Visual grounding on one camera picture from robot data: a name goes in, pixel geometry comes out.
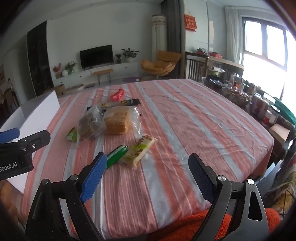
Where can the orange lounge chair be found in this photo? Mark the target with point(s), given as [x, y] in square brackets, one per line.
[165, 63]

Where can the wooden railing chair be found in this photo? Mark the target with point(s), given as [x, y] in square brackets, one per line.
[196, 66]

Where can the wooden side table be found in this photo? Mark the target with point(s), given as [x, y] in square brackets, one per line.
[230, 68]

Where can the yellow green snack packet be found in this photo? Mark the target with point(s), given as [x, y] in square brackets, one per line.
[137, 151]

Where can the white standing air conditioner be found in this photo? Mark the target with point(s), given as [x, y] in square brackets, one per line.
[159, 35]

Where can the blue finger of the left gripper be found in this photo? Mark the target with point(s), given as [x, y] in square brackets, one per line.
[33, 142]
[9, 135]

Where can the wooden bench stool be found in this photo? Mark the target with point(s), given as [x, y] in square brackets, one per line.
[103, 72]

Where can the green sausage stick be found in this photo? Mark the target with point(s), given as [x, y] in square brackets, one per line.
[114, 156]

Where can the green plant white vase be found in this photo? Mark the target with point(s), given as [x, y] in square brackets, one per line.
[69, 68]

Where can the brown cardboard box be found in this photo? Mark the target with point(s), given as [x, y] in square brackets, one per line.
[59, 89]

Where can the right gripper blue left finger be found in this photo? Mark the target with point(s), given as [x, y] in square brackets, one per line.
[91, 175]

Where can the black television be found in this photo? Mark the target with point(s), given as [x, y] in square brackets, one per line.
[96, 56]

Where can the purple round mat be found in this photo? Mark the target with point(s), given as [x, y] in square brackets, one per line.
[131, 79]

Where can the small dark potted plant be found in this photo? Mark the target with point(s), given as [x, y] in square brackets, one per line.
[118, 58]

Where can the striped pink grey tablecloth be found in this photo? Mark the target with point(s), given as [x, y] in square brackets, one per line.
[185, 117]

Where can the white tv cabinet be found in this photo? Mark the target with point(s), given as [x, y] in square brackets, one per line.
[120, 71]

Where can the red wall hanging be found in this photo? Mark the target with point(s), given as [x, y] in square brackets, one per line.
[190, 22]

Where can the green potted plant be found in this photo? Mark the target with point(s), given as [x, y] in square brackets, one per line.
[130, 54]

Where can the bagged brown biscuits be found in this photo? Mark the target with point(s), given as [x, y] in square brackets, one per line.
[91, 124]

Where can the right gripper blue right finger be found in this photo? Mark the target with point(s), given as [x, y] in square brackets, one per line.
[203, 177]

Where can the red flower vase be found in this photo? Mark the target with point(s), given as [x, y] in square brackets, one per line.
[57, 70]

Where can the green cracker packet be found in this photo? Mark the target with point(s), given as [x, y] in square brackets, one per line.
[73, 135]

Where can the white window curtain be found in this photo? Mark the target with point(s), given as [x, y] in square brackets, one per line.
[234, 34]

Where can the red snack packet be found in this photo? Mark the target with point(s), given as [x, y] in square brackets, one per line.
[117, 96]

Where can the black glass cabinet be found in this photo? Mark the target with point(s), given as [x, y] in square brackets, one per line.
[38, 59]

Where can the bagged bread loaf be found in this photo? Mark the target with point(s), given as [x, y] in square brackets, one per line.
[120, 120]

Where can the black long snack packet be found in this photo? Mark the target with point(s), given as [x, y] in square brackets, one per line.
[129, 102]

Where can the white cardboard box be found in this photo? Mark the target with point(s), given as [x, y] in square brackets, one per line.
[32, 117]

